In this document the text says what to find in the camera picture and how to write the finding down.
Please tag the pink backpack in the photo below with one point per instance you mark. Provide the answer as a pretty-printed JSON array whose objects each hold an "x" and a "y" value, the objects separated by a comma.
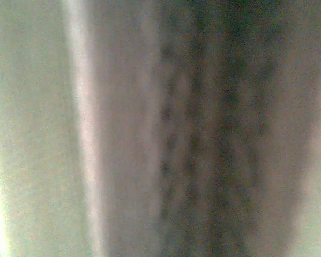
[{"x": 117, "y": 134}]

